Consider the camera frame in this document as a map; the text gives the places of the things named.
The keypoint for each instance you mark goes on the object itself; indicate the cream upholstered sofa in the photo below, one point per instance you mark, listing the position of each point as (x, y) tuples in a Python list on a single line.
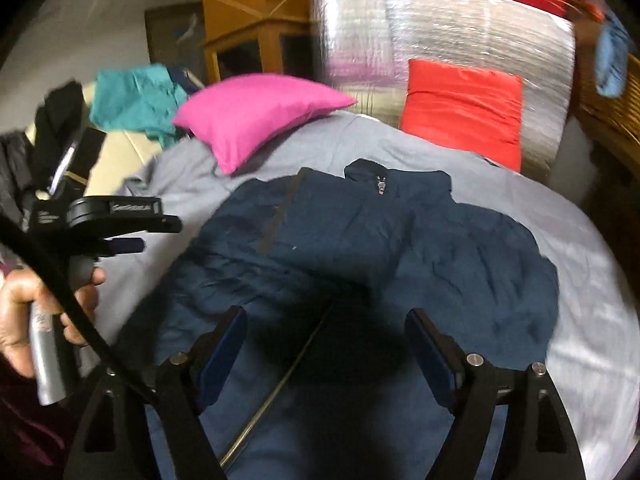
[(120, 155)]

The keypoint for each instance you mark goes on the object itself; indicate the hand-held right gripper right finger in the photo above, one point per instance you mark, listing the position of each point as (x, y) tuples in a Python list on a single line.
[(430, 355)]

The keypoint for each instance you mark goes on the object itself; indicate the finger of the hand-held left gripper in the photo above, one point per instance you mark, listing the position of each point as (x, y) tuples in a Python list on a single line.
[(127, 246), (150, 223)]

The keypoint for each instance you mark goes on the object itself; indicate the teal shirt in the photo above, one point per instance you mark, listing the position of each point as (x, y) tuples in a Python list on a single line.
[(130, 95)]

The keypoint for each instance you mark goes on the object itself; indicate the silver foil insulation sheet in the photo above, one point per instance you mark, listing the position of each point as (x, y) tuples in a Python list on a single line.
[(450, 25)]

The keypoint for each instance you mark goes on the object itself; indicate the navy blue padded jacket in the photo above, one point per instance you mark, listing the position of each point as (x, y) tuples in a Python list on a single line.
[(325, 240)]

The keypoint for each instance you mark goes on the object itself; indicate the grey bed sheet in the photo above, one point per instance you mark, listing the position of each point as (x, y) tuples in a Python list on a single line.
[(575, 260)]

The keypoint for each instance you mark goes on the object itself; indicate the pink pillow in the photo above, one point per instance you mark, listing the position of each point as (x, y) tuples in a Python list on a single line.
[(250, 115)]

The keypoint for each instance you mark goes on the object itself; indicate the maroon garment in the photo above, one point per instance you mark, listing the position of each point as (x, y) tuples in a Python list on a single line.
[(25, 435)]

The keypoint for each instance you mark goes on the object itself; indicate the red pillow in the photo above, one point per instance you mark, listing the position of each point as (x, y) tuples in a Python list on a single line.
[(460, 110)]

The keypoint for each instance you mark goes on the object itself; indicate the wicker furniture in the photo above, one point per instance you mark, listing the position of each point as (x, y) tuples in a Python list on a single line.
[(615, 115)]

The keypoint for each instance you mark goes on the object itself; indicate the dark grey garment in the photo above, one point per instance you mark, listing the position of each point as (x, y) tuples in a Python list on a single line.
[(12, 175)]

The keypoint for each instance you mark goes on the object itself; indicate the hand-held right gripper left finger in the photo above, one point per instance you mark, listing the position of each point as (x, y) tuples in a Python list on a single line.
[(222, 355)]

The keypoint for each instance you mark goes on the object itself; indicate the black garment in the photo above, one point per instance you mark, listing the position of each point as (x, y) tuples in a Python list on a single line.
[(60, 110)]

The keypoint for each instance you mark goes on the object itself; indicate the light blue cloth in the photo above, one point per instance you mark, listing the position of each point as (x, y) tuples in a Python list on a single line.
[(612, 60)]

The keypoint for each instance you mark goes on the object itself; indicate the person's left hand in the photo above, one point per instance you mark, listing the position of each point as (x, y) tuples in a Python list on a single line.
[(20, 305)]

